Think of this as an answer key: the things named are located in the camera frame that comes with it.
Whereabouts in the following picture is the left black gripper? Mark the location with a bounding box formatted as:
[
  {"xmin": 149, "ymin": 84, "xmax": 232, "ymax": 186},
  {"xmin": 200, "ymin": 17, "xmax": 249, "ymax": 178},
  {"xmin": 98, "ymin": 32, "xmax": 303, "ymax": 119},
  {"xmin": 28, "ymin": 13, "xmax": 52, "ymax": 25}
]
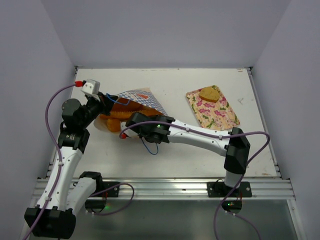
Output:
[{"xmin": 79, "ymin": 91, "xmax": 118, "ymax": 129}]

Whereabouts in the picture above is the long ridged orange bread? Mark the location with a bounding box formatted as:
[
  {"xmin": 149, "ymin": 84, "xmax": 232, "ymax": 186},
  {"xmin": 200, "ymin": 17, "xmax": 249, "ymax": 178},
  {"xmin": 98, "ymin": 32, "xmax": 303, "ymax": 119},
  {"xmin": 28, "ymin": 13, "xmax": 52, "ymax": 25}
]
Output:
[{"xmin": 99, "ymin": 111, "xmax": 136, "ymax": 119}]

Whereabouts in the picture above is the checkered paper bag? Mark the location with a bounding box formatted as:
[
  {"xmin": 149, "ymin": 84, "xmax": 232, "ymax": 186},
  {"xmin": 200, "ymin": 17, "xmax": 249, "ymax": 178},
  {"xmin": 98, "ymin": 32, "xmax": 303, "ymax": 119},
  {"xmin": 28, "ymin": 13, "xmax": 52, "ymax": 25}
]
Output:
[{"xmin": 93, "ymin": 88, "xmax": 167, "ymax": 134}]

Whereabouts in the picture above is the herb bread slice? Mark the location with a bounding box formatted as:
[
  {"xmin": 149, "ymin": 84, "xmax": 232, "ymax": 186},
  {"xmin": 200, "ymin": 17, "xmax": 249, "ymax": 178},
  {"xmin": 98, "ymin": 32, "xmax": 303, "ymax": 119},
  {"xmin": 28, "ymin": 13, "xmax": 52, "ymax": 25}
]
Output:
[{"xmin": 199, "ymin": 87, "xmax": 220, "ymax": 103}]

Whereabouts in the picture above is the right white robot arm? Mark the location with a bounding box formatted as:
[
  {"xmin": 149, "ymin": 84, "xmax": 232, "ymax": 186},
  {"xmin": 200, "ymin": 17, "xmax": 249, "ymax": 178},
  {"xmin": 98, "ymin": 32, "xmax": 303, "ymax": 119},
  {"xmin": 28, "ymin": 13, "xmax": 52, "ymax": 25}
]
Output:
[{"xmin": 120, "ymin": 112, "xmax": 251, "ymax": 197}]

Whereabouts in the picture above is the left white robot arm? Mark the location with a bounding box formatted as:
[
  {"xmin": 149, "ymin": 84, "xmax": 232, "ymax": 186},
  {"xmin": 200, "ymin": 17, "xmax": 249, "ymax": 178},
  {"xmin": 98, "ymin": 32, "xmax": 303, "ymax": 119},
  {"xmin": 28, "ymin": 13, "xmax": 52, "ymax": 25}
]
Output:
[{"xmin": 24, "ymin": 92, "xmax": 114, "ymax": 240}]

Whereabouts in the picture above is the small orange bread roll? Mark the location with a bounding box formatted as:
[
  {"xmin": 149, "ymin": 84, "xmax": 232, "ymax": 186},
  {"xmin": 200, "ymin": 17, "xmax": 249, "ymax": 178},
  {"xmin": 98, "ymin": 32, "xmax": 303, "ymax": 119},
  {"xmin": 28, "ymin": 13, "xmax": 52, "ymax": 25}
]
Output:
[{"xmin": 106, "ymin": 118, "xmax": 121, "ymax": 133}]

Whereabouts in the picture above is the floral tray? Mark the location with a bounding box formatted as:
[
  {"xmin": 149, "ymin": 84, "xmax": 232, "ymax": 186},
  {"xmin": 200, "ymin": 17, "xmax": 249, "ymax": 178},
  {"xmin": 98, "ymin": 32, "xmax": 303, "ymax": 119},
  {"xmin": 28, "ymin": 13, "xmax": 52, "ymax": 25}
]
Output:
[{"xmin": 185, "ymin": 85, "xmax": 240, "ymax": 130}]

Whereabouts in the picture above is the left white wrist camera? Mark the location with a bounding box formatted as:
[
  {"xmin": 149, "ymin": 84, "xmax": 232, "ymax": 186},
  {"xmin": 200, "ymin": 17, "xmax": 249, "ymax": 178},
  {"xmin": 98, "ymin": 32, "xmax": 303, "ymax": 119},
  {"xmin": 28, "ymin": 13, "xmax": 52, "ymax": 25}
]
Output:
[{"xmin": 81, "ymin": 79, "xmax": 100, "ymax": 97}]

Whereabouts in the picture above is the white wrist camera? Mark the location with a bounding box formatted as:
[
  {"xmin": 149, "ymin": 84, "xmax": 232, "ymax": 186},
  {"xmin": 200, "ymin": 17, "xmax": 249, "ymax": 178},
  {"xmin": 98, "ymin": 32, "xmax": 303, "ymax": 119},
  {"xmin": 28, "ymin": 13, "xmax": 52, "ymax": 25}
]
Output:
[
  {"xmin": 81, "ymin": 79, "xmax": 100, "ymax": 97},
  {"xmin": 119, "ymin": 121, "xmax": 140, "ymax": 139}
]

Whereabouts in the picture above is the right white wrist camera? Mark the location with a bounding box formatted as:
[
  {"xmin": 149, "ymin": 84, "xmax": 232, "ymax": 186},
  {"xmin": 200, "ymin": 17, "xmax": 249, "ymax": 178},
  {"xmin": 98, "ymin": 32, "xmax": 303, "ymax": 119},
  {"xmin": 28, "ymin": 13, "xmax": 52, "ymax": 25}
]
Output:
[{"xmin": 119, "ymin": 121, "xmax": 140, "ymax": 139}]

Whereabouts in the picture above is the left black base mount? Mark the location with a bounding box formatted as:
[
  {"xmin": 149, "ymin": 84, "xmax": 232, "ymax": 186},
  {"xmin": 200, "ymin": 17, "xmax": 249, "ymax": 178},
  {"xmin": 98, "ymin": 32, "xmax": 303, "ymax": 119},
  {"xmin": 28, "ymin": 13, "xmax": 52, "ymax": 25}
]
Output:
[{"xmin": 84, "ymin": 181, "xmax": 119, "ymax": 213}]

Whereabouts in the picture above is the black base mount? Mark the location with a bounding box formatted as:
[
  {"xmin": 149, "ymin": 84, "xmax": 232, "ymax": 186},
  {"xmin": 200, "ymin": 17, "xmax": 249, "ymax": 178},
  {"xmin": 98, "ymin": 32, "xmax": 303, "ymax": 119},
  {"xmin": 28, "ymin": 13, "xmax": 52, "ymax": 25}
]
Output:
[
  {"xmin": 84, "ymin": 181, "xmax": 119, "ymax": 213},
  {"xmin": 206, "ymin": 179, "xmax": 253, "ymax": 214}
]

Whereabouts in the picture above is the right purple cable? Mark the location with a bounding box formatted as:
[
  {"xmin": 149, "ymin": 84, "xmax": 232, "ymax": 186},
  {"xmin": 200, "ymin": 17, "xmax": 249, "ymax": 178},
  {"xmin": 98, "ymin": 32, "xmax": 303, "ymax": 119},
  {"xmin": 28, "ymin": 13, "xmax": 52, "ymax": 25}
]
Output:
[{"xmin": 119, "ymin": 121, "xmax": 271, "ymax": 240}]

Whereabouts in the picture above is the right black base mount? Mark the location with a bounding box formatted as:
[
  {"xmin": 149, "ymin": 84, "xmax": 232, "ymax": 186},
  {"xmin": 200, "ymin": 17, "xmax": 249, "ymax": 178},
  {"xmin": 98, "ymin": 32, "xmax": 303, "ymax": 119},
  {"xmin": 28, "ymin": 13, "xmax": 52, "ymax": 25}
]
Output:
[{"xmin": 206, "ymin": 179, "xmax": 253, "ymax": 214}]

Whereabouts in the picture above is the aluminium rail frame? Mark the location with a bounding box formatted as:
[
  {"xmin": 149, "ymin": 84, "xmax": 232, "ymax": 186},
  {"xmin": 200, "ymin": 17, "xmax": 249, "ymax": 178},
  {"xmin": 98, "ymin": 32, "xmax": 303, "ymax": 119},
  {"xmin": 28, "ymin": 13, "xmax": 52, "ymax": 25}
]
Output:
[{"xmin": 32, "ymin": 177, "xmax": 293, "ymax": 201}]

